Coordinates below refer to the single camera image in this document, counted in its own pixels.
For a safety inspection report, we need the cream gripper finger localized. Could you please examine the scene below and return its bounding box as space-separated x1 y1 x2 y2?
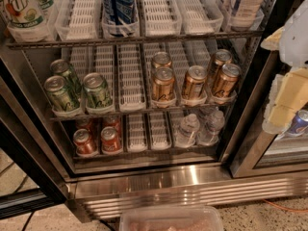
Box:
261 27 284 51
262 67 308 134

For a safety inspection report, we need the green can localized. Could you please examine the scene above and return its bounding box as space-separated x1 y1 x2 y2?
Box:
44 75 80 112
83 72 112 109
50 59 82 96

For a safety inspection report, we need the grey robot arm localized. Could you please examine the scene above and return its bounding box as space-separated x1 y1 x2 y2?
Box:
261 0 308 134

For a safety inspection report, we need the blue can behind door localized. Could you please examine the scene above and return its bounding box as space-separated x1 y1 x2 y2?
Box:
287 110 308 136

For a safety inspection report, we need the gold can back right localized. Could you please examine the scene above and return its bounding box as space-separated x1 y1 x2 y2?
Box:
207 49 232 85

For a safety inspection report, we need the gold can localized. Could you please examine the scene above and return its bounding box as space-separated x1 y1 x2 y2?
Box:
151 51 172 68
181 65 206 100
212 64 242 98
152 67 175 102
207 49 232 85

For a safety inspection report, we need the gold can front right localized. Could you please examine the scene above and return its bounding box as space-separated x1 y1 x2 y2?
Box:
212 64 242 98

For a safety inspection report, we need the gold can middle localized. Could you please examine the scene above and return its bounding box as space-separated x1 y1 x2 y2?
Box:
181 65 206 100

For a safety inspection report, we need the gold can back left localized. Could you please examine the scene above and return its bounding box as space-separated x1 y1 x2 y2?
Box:
151 51 172 68

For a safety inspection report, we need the gold can front left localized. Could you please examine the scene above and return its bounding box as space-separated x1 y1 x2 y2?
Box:
152 67 175 102

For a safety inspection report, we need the stainless steel fridge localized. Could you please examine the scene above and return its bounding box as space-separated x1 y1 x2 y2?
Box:
0 0 308 222

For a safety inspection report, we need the red can back right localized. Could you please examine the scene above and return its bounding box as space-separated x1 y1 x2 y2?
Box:
102 115 121 136

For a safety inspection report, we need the red can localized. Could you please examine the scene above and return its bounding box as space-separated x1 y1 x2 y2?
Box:
73 129 97 157
101 126 121 154
102 115 121 136
75 118 94 135

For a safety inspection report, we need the red can front right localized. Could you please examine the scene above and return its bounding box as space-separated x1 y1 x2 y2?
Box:
101 126 121 154

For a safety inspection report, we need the red can back left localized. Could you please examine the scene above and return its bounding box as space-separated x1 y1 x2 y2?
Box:
75 118 94 135

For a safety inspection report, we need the red can front left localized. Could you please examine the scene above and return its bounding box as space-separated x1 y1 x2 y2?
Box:
73 129 97 157

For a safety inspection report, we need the white label bottle right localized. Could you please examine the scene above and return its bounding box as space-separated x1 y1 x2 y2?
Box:
218 0 264 32

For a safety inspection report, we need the blue pepsi bottle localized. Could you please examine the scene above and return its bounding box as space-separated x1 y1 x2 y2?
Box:
102 0 138 37

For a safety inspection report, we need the clear plastic container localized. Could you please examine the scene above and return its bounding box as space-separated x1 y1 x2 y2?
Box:
119 206 224 231

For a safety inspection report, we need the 7up bottle front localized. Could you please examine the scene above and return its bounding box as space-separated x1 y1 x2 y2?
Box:
1 0 48 42

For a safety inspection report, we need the orange cable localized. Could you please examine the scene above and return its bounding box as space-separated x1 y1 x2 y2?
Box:
262 198 308 214

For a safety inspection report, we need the black cable on floor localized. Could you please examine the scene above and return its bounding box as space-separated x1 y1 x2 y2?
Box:
20 211 37 231

